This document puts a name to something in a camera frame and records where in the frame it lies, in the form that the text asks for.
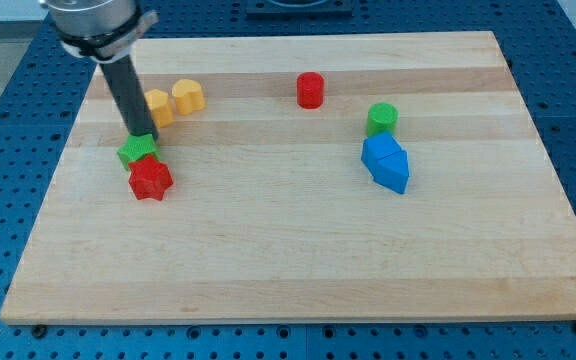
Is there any green star block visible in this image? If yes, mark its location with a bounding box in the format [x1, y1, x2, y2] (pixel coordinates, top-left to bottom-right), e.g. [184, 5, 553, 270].
[117, 134, 159, 171]

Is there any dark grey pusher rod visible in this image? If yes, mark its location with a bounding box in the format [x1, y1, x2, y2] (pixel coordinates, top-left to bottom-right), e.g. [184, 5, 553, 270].
[100, 55, 159, 140]

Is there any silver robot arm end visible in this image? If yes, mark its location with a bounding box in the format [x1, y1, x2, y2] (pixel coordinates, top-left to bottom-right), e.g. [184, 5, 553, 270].
[38, 0, 159, 64]

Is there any red star block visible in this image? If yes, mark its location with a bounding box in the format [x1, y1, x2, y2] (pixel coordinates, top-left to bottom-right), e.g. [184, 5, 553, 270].
[128, 154, 174, 201]

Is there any light wooden board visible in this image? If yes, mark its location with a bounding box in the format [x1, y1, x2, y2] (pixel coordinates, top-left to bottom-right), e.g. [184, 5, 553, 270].
[0, 31, 576, 326]

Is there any blue cube block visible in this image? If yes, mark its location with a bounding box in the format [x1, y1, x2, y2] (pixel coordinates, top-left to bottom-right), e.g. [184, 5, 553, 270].
[361, 132, 403, 170]

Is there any red cylinder block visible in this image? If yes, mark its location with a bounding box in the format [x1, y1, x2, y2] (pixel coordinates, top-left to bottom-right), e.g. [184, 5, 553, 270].
[296, 72, 325, 109]

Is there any blue triangle block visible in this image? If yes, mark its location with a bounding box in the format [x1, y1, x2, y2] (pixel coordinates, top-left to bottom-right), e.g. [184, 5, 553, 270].
[371, 151, 410, 194]

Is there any green cylinder block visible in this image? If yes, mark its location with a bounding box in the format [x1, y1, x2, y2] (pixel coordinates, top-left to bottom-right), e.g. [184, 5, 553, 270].
[365, 102, 399, 137]

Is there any yellow heart block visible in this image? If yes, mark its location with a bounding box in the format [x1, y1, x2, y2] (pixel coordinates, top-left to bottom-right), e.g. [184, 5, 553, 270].
[172, 79, 206, 115]

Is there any yellow hexagon block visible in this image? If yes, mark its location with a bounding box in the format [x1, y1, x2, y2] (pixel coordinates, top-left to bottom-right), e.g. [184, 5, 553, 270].
[144, 89, 174, 128]

